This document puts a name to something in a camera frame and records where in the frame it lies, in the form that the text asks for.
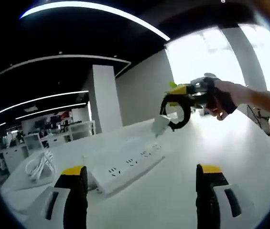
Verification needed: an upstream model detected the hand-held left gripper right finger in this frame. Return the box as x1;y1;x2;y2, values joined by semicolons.
195;164;254;229

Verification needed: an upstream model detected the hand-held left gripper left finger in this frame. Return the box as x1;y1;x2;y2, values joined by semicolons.
32;166;89;229

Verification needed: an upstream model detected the black charger cable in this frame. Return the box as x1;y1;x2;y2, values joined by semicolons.
160;94;192;131

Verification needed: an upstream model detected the white charger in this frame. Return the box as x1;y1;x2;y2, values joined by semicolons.
151;114;171;138

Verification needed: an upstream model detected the white power strip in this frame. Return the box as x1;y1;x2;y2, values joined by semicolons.
90;137;166;197

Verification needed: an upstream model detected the white desk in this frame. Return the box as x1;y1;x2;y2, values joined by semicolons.
0;116;270;229

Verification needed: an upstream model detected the white desk partition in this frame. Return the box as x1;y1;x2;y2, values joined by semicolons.
68;120;96;141

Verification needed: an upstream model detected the long ceiling light strip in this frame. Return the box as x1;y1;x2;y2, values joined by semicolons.
15;102;87;120
0;90;89;115

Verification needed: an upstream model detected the person's right hand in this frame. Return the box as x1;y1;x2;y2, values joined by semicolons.
206;80;238;121

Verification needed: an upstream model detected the wide curved ceiling light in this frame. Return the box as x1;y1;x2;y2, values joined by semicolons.
19;1;171;41

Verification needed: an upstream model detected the thin ceiling light track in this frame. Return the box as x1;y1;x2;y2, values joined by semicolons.
0;54;132;81

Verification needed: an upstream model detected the white power strip cable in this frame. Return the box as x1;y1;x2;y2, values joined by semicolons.
24;149;54;183

